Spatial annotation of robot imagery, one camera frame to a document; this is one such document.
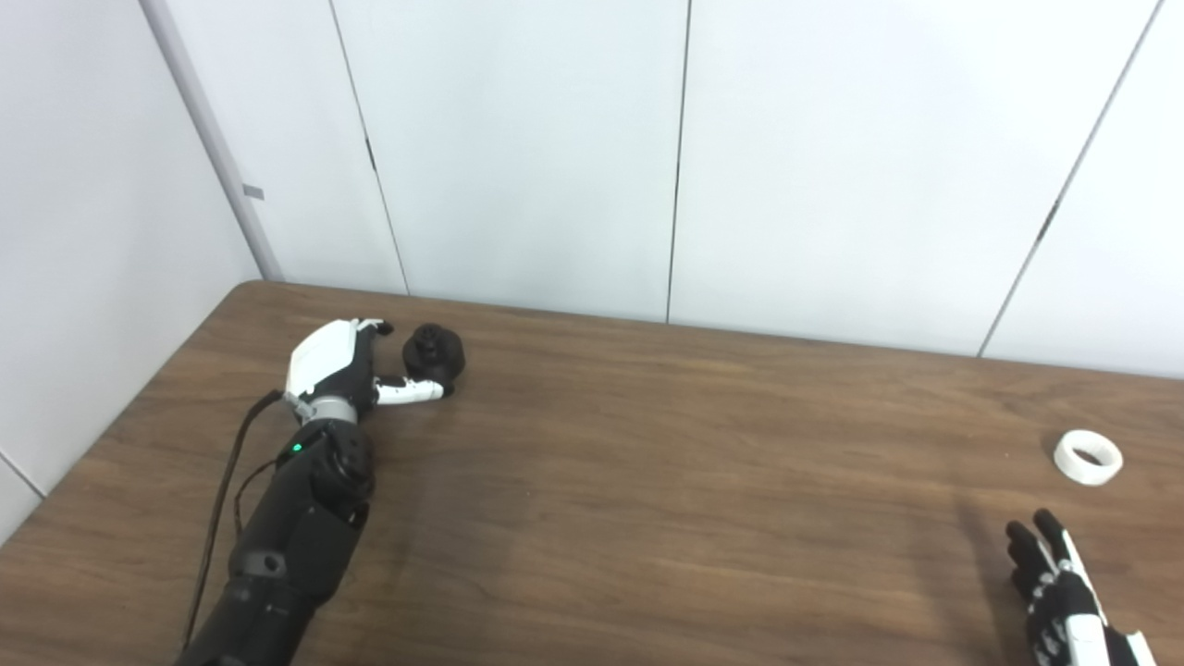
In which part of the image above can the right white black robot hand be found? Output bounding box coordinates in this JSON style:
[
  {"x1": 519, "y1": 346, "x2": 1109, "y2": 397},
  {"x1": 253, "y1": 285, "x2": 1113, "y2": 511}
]
[{"x1": 1005, "y1": 509, "x2": 1157, "y2": 666}]

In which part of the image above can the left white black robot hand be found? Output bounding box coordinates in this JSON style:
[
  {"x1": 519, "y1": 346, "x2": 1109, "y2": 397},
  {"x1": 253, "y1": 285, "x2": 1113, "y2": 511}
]
[{"x1": 284, "y1": 318, "x2": 454, "y2": 413}]

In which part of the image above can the round black plastic part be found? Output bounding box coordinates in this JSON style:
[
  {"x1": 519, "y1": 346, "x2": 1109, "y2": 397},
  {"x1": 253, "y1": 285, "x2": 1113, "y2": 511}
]
[{"x1": 401, "y1": 323, "x2": 466, "y2": 394}]

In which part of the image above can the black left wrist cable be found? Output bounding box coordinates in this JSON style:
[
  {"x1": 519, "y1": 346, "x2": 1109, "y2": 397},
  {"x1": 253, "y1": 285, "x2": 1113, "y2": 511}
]
[{"x1": 182, "y1": 389, "x2": 284, "y2": 650}]

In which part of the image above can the white plastic ring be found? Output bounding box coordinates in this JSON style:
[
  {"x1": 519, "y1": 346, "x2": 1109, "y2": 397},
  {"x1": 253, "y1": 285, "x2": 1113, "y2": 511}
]
[{"x1": 1054, "y1": 429, "x2": 1124, "y2": 487}]

